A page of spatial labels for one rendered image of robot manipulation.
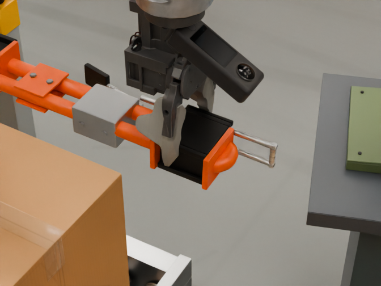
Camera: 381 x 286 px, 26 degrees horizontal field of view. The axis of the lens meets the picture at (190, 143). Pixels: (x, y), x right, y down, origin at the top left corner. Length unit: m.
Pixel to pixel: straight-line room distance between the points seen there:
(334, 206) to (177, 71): 0.84
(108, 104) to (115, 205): 0.45
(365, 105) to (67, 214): 0.84
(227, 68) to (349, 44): 2.66
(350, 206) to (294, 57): 1.79
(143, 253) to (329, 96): 0.59
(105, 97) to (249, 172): 1.82
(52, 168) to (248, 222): 1.30
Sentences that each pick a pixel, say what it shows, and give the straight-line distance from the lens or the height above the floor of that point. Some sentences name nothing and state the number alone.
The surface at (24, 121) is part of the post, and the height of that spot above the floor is 0.67.
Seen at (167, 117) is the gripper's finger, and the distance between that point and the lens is 0.98.
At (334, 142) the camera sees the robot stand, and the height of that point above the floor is 0.75.
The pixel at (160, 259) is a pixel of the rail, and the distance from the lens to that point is 1.83.
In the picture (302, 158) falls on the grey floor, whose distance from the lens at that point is 2.98.
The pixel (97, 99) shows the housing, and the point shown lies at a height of 1.29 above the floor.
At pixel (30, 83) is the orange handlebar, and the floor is 1.29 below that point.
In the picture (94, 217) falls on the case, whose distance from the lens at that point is 1.48.
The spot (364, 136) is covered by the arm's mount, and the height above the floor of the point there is 0.77.
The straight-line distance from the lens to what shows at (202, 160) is 1.02.
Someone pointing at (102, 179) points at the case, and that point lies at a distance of 1.49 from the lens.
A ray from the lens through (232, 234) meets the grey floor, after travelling 2.69.
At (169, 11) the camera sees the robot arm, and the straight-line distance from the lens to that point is 0.92.
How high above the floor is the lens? 1.96
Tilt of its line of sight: 41 degrees down
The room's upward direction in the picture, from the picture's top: straight up
